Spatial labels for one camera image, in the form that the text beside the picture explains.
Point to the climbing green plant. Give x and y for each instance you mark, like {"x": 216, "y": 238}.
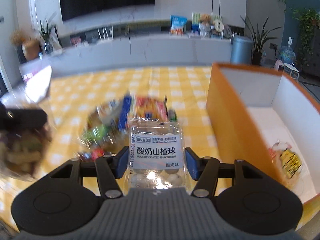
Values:
{"x": 308, "y": 22}

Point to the teddy bear figurine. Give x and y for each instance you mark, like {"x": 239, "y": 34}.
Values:
{"x": 204, "y": 25}

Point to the mixed nuts clear bag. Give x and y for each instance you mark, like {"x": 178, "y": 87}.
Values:
{"x": 23, "y": 150}

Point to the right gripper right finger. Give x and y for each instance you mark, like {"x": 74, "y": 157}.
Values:
{"x": 204, "y": 171}

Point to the yogurt hawthorn ball pack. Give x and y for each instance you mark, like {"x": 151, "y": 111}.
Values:
{"x": 156, "y": 156}

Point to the yellow waffle snack bag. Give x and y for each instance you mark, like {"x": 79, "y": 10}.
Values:
{"x": 286, "y": 161}

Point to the orange cardboard box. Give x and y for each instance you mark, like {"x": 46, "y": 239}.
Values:
{"x": 251, "y": 109}

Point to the white round stool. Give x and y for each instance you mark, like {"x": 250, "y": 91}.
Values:
{"x": 291, "y": 71}

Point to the white wifi router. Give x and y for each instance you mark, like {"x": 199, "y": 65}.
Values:
{"x": 105, "y": 33}

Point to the white TV console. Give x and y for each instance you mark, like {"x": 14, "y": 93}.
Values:
{"x": 133, "y": 51}

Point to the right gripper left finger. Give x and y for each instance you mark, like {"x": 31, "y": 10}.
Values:
{"x": 109, "y": 170}

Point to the plant in glass vase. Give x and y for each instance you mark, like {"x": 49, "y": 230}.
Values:
{"x": 47, "y": 32}

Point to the red yellow snack pack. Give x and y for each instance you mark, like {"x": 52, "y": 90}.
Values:
{"x": 150, "y": 108}

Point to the blue grey trash bin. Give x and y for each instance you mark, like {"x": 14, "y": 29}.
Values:
{"x": 241, "y": 50}

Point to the tall green potted plant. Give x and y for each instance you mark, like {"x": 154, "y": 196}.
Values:
{"x": 259, "y": 38}

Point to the blue white snack bag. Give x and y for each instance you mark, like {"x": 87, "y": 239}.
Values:
{"x": 178, "y": 24}

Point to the blue water jug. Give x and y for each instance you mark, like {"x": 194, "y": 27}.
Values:
{"x": 287, "y": 54}

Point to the brown round vase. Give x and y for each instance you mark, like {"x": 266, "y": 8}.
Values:
{"x": 31, "y": 49}

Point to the green snack pack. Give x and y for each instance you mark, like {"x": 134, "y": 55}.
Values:
{"x": 94, "y": 135}

